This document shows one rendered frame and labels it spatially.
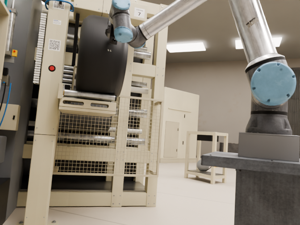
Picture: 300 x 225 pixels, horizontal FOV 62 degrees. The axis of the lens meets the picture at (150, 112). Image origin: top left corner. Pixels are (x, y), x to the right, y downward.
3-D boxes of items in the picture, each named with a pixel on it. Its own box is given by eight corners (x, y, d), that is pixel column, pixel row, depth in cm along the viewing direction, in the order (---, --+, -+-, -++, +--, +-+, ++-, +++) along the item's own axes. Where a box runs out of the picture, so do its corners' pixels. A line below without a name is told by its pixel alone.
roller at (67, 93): (63, 90, 166) (62, 96, 165) (62, 88, 162) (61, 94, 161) (115, 96, 175) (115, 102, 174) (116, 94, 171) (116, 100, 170)
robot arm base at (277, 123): (287, 135, 119) (288, 114, 119) (296, 135, 101) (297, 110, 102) (244, 133, 125) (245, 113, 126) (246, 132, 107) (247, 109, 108)
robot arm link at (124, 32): (138, 41, 130) (135, 19, 132) (127, 32, 120) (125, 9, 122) (122, 46, 134) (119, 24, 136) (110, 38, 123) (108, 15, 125)
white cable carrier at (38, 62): (32, 82, 165) (40, 12, 169) (34, 84, 169) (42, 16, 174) (40, 83, 166) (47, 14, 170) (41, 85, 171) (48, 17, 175)
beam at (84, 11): (72, 6, 200) (74, -12, 201) (73, 20, 224) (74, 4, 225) (147, 21, 216) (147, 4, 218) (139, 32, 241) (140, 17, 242)
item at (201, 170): (213, 184, 384) (215, 131, 391) (184, 177, 430) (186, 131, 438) (226, 183, 405) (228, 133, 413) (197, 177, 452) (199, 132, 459)
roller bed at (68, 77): (45, 98, 202) (49, 62, 205) (47, 100, 216) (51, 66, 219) (71, 101, 207) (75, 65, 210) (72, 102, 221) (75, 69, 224)
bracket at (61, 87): (56, 98, 156) (58, 82, 157) (60, 104, 195) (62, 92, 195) (62, 98, 157) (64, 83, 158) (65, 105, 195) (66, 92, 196)
